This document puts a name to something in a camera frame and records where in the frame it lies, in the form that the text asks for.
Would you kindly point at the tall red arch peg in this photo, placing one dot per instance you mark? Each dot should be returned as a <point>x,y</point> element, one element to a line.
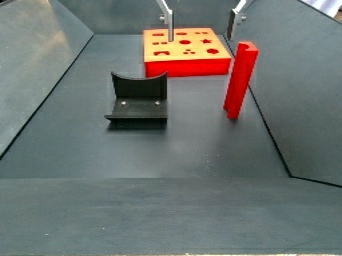
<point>240,80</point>

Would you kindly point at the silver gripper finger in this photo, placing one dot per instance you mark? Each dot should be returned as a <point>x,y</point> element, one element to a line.
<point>166,17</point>
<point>236,18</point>

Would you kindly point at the black curved holder bracket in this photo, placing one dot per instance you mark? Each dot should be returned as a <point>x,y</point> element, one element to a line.
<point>141,106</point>

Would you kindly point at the red shape sorting board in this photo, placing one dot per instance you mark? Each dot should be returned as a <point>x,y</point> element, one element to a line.
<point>196,54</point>

